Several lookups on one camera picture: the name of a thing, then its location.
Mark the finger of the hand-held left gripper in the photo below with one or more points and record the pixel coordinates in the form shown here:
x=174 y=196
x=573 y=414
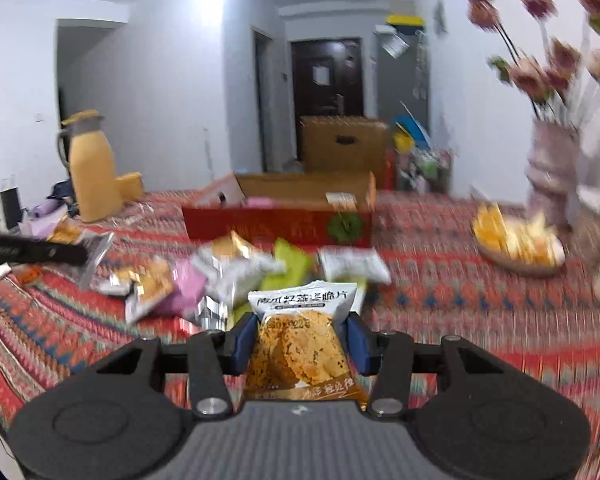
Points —
x=35 y=250

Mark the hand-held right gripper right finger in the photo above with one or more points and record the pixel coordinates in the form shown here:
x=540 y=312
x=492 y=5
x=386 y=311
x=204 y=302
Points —
x=356 y=350

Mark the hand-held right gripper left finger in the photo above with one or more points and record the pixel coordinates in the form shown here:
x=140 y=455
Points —
x=243 y=347

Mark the orange cracker snack packet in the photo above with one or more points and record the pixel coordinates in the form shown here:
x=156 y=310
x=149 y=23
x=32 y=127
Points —
x=300 y=350

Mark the clear orange snack packet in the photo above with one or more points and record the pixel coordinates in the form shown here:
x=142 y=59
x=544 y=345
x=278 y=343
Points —
x=92 y=260

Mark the pink snack packet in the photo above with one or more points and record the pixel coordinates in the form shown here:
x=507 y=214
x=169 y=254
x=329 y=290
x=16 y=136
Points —
x=182 y=290
x=262 y=202

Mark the white grey snack packet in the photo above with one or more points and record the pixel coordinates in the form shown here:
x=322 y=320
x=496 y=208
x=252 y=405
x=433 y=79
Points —
x=355 y=266

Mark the silver cracker snack packet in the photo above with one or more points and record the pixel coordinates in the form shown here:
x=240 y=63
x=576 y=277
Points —
x=232 y=262

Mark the green snack packet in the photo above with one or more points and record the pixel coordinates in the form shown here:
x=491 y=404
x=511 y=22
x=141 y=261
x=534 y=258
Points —
x=291 y=262

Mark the white cracker snack packet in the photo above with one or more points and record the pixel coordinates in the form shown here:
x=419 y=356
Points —
x=147 y=285

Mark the red cardboard box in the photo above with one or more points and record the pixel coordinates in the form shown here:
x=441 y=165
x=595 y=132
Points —
x=260 y=225

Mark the purple cloth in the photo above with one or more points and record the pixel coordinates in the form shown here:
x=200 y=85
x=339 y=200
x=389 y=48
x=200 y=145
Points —
x=45 y=212

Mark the small silver snack packet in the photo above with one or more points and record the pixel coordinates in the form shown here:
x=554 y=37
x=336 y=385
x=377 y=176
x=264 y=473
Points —
x=212 y=314

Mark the black paper bag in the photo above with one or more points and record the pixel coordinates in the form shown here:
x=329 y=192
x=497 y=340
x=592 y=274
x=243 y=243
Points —
x=10 y=207

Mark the dark bag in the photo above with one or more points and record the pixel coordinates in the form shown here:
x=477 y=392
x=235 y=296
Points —
x=60 y=191

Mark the yellow thermos jug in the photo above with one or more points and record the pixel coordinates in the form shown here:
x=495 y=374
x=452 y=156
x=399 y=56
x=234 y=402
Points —
x=92 y=175

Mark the patterned red tablecloth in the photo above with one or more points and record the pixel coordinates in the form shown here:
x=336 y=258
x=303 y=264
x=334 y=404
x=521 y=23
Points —
x=455 y=320

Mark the yellow cup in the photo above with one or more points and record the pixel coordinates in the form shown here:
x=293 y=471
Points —
x=130 y=186

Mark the white orange snack packet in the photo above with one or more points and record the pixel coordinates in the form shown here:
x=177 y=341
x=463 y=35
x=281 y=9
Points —
x=342 y=202

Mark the round fruit plate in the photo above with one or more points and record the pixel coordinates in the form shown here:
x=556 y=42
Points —
x=522 y=266

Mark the blue folder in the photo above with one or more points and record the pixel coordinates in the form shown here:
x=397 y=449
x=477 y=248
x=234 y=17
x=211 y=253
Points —
x=412 y=127

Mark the dark side door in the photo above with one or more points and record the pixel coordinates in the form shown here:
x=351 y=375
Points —
x=262 y=100

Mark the grey refrigerator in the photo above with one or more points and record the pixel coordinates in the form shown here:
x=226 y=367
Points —
x=405 y=85

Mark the dark entrance door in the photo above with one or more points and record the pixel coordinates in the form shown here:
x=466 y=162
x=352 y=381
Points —
x=327 y=80

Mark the paper notice on door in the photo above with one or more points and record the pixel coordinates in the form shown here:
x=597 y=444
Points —
x=321 y=75

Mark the clear plastic bag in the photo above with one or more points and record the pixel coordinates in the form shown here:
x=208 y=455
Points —
x=394 y=42

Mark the yellow box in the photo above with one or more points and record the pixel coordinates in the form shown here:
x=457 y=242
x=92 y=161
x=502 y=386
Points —
x=405 y=20

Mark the wall poster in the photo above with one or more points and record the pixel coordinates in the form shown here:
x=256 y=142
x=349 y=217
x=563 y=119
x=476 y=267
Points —
x=439 y=16

